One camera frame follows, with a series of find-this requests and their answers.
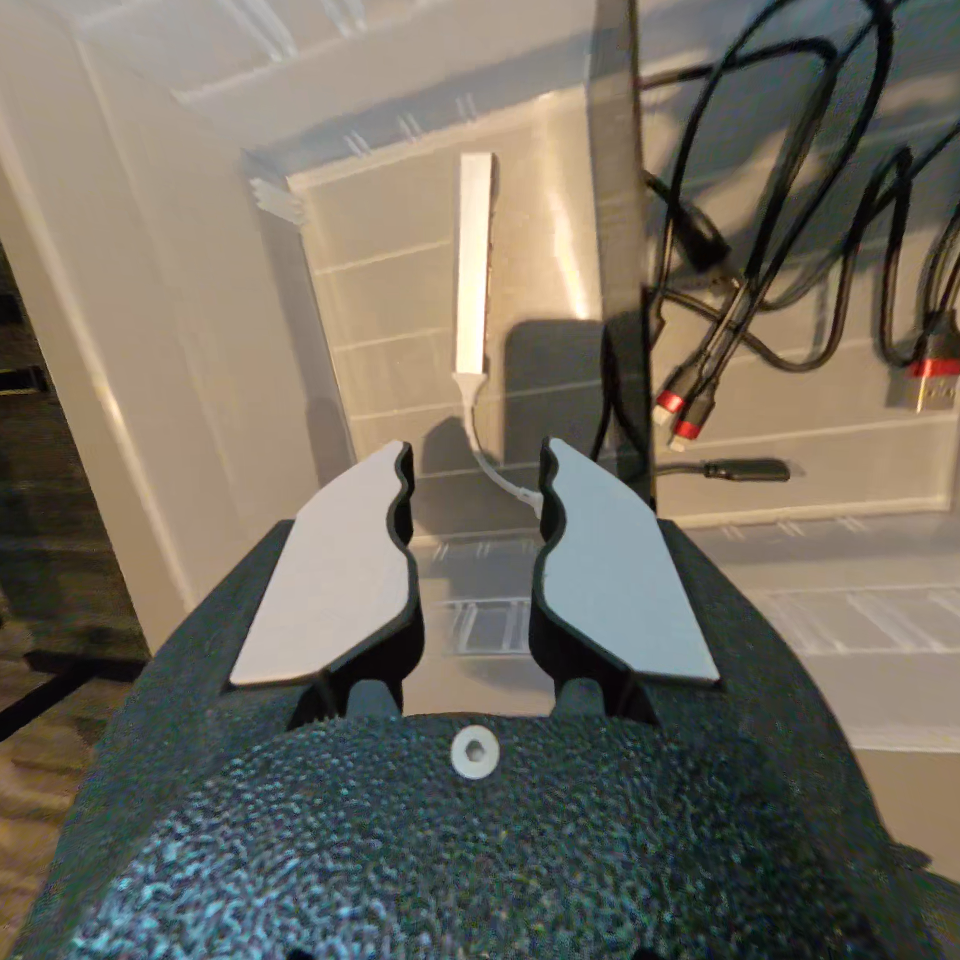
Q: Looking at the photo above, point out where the clear plastic bin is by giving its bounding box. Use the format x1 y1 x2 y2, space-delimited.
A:
0 0 960 755

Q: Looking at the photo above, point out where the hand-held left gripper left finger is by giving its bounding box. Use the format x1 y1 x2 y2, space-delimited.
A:
228 440 425 714

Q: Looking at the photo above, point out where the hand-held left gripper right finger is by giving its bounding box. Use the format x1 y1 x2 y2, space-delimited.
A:
528 437 721 725

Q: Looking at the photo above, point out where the thick black usb cable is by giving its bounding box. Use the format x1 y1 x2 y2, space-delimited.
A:
637 0 901 376

